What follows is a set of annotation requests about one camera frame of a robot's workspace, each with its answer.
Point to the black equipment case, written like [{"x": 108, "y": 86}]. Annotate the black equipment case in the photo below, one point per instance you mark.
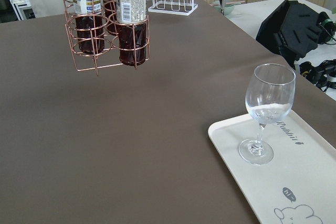
[{"x": 291, "y": 30}]

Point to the white cup rack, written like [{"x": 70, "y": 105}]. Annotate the white cup rack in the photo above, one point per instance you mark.
[{"x": 176, "y": 7}]

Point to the tea bottle dark liquid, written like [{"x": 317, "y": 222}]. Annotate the tea bottle dark liquid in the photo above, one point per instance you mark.
[{"x": 131, "y": 15}]

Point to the copper wire bottle basket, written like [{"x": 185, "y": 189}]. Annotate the copper wire bottle basket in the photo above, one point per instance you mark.
[{"x": 111, "y": 42}]

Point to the mint green bowl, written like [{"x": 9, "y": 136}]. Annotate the mint green bowl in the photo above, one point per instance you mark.
[{"x": 228, "y": 7}]

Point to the clear wine glass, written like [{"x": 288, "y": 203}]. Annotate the clear wine glass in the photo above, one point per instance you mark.
[{"x": 269, "y": 98}]

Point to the cream rabbit tray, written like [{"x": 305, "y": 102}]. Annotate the cream rabbit tray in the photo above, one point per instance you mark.
[{"x": 297, "y": 185}]

